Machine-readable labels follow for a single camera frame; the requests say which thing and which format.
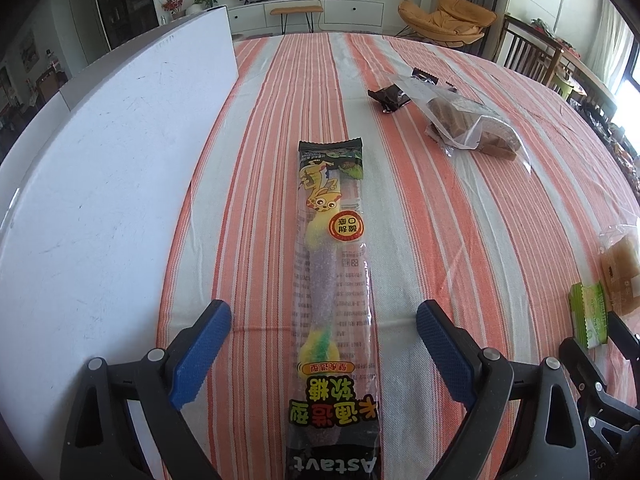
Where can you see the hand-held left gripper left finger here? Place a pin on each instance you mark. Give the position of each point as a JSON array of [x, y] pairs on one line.
[[200, 355]]

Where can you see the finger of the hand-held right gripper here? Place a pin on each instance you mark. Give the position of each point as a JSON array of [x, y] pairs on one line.
[[622, 332], [577, 362]]

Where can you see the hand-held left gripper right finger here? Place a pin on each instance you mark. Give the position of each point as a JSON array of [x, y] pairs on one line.
[[445, 350]]

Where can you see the small light green packet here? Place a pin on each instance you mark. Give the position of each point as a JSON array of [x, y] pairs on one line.
[[590, 315]]

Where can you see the bread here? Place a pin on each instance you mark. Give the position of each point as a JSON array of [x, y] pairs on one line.
[[622, 270]]

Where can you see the long gummy candy packet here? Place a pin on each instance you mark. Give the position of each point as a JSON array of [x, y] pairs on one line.
[[325, 270]]

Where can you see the white cardboard box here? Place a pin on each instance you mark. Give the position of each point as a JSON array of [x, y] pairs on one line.
[[100, 185]]

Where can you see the orange striped tablecloth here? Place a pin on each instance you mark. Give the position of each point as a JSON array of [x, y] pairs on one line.
[[450, 240]]

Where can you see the clutter of jars and bottles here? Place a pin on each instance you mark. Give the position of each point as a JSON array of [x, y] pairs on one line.
[[622, 135]]

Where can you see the clear bag of brown cakes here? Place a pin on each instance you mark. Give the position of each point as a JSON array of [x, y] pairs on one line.
[[465, 120]]

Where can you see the large window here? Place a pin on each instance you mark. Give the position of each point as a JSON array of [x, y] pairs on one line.
[[632, 95]]

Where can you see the white sheer curtain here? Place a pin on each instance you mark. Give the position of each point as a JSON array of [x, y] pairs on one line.
[[617, 55]]

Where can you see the orange lounge chair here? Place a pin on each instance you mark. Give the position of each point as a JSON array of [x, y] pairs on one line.
[[445, 17]]

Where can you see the white round vase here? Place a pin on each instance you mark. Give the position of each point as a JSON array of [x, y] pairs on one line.
[[194, 9]]

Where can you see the white interior door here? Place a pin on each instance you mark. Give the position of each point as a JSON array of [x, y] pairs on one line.
[[82, 25]]

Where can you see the red flower arrangement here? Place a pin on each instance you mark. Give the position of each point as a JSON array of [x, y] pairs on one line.
[[172, 5]]

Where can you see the white television cabinet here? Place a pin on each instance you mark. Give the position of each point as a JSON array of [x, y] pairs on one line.
[[350, 10]]

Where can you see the wooden bench with black legs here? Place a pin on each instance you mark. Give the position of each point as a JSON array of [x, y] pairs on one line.
[[295, 10]]

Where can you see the black display cabinet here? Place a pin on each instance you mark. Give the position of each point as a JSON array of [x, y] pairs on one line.
[[125, 0]]

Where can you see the framed wall picture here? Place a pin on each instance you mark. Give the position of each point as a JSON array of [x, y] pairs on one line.
[[27, 47]]

